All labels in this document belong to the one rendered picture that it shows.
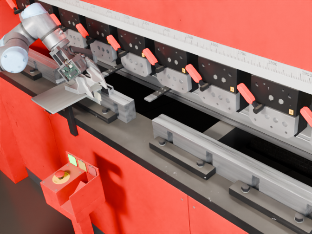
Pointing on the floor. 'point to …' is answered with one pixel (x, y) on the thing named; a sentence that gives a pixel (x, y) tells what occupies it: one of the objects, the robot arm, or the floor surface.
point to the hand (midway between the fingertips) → (99, 89)
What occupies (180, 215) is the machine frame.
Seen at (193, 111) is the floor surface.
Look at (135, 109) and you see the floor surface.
